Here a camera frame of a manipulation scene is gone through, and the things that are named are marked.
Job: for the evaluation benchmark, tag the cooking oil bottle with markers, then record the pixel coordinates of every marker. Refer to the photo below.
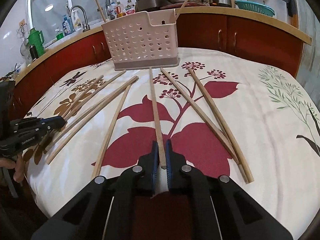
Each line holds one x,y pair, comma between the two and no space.
120,10

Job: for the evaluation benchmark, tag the wooden chopstick in holder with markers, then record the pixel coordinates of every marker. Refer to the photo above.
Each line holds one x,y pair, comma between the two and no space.
101,11
180,10

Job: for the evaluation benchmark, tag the teal plastic colander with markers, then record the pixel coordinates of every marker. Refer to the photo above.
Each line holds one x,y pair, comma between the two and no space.
255,7

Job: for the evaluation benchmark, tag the person left hand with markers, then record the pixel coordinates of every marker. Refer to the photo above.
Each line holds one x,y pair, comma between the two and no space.
17,165

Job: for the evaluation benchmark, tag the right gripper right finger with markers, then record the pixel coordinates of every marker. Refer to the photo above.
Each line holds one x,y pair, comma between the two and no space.
174,162

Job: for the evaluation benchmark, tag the green thermos jug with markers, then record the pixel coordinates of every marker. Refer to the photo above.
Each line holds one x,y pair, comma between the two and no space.
36,38

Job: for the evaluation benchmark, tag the floral tablecloth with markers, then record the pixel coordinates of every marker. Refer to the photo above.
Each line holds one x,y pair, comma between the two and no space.
273,119

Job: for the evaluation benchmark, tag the white spray bottle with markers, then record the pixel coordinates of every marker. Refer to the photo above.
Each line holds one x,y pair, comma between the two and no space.
77,24

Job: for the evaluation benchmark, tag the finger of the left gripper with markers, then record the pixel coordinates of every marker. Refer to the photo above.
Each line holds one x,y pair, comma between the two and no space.
27,124
13,143

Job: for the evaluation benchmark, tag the blue detergent bottle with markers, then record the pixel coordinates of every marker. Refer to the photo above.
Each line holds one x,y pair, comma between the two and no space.
67,26

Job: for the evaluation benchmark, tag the red kitchen cabinets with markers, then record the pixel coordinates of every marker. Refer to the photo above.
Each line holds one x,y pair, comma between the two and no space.
245,34

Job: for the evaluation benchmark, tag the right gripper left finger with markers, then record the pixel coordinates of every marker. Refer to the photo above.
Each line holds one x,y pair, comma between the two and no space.
148,179

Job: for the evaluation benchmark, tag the beige perforated utensil holder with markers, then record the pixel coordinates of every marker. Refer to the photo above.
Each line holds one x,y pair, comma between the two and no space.
143,40

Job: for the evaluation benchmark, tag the black rice cooker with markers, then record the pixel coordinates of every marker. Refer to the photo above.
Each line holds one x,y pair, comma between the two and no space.
151,5

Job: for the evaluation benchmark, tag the small green bottle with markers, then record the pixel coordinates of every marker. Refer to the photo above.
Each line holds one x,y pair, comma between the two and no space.
59,34

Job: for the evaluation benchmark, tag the chrome sink faucet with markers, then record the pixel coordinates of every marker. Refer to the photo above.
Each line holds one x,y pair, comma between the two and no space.
83,17

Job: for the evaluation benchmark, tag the kitchen window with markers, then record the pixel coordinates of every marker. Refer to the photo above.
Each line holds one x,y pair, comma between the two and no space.
47,15

